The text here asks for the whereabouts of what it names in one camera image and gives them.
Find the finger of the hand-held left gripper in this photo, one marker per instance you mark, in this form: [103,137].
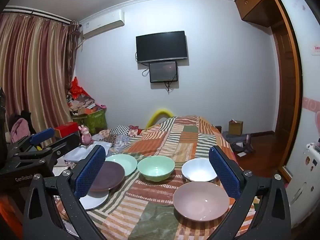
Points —
[65,145]
[41,135]

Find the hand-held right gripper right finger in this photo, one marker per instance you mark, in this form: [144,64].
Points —
[225,172]

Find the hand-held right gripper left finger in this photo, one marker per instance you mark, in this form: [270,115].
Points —
[90,172]

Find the purple plate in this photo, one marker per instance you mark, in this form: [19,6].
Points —
[110,175]

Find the white bowl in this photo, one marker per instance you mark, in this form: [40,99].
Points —
[197,171]

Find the white plate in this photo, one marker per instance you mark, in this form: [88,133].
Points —
[92,201]

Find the light green plate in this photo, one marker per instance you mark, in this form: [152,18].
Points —
[122,162]

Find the pink bowl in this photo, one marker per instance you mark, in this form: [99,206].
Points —
[200,200]

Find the green bowl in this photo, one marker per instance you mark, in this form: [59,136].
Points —
[155,170]

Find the red box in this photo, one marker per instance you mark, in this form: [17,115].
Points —
[66,127]

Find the pale blue cloth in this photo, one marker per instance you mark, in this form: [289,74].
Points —
[82,152]

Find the pink rabbit toy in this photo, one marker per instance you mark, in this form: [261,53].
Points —
[85,137]

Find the pink clothing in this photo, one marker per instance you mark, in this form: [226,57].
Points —
[20,130]

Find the black clothing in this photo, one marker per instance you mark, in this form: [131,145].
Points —
[26,116]

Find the white paper sheet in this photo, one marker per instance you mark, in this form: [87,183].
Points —
[241,154]

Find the grey clothes pile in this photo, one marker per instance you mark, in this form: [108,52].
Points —
[237,142]

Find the orange bag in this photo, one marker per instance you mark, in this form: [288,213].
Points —
[8,210]

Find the small dark box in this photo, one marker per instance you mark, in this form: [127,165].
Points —
[218,128]

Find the brown cardboard box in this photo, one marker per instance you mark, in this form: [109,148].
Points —
[235,128]

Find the checkered patchwork quilt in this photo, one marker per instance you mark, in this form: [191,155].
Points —
[120,135]

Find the red plastic bag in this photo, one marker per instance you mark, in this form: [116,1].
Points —
[76,87]

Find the striped brown curtain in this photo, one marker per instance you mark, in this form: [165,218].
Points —
[37,67]

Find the striped patchwork blanket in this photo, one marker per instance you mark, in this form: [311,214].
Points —
[160,145]

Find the white suitcase with stickers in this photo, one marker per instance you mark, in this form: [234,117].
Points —
[305,180]

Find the yellow foam tube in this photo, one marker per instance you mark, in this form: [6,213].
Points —
[152,116]

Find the brown wooden door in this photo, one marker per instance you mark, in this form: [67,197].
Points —
[287,80]

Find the white air conditioner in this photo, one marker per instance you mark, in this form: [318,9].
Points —
[102,25]

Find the white wardrobe door pink hearts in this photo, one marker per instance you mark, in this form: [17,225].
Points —
[300,55]

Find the red and white label sticker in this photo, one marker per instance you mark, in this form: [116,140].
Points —
[316,50]

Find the wooden overhead cabinet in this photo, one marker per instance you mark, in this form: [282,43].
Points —
[252,2]

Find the small black wall monitor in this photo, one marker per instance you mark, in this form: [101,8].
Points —
[163,71]

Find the dark curtain rail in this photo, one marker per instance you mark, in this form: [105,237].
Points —
[37,12]

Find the large black wall television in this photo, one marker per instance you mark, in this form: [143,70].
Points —
[161,46]

